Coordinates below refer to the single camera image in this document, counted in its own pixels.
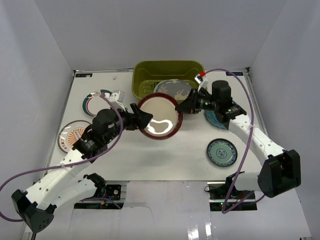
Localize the blue table label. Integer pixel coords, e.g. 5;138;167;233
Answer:
75;73;93;78
225;71;244;76

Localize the grey reindeer plate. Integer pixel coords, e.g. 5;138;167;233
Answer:
153;79;192;102

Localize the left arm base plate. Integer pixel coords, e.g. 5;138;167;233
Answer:
73;184;124;210

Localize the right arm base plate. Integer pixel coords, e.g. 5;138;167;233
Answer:
204;181;258;212

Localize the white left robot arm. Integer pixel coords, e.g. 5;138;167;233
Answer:
11;103;153;233

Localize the olive green plastic bin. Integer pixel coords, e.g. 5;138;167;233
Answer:
131;60;204;100

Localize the left blue table label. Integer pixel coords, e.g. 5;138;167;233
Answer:
75;73;93;78

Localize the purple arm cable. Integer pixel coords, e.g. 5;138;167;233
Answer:
0;93;124;223
199;68;266;215

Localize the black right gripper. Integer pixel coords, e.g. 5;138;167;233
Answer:
175;89;220;115

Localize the orange sunburst plate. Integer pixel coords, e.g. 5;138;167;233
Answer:
57;120;91;153

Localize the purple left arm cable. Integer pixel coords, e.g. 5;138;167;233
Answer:
0;93;124;223

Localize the white plate teal rim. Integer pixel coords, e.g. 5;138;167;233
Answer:
82;89;112;118

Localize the dark red rimmed plate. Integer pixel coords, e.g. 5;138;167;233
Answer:
138;92;183;140

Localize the small blue white plate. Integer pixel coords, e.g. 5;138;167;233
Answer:
206;138;238;168

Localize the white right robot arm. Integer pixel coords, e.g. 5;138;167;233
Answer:
175;80;302;200

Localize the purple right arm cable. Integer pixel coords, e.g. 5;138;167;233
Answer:
199;68;266;215

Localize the teal scalloped plate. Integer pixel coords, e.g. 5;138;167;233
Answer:
204;110;226;129

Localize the right blue table label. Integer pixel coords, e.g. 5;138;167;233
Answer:
225;71;244;76

